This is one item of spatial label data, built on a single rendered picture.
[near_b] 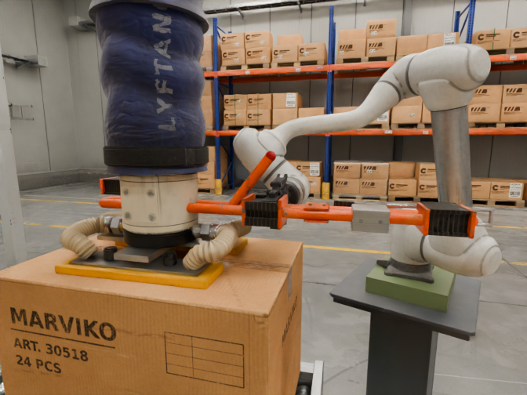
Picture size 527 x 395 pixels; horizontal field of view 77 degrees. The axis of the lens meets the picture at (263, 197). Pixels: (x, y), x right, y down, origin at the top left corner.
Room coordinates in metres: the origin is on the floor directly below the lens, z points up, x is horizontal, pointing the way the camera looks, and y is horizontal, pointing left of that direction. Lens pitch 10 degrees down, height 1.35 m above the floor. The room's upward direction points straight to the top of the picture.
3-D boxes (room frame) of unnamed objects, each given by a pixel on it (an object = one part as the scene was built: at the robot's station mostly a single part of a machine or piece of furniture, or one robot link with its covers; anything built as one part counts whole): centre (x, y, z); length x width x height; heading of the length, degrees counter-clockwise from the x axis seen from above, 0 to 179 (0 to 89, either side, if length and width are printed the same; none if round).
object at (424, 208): (0.61, -0.34, 1.20); 0.08 x 0.07 x 0.05; 77
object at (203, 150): (0.76, 0.24, 1.32); 0.23 x 0.23 x 0.04
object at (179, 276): (0.66, 0.26, 1.10); 0.34 x 0.10 x 0.05; 77
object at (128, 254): (0.75, 0.24, 1.14); 0.34 x 0.25 x 0.06; 77
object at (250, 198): (0.70, 0.00, 1.21); 0.10 x 0.08 x 0.06; 167
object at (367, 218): (0.65, -0.21, 1.20); 0.07 x 0.07 x 0.04; 77
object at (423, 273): (1.31, -0.59, 0.85); 0.22 x 0.18 x 0.06; 63
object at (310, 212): (0.83, 0.02, 1.21); 0.93 x 0.30 x 0.04; 77
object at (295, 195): (0.85, -0.05, 1.21); 0.09 x 0.07 x 0.08; 167
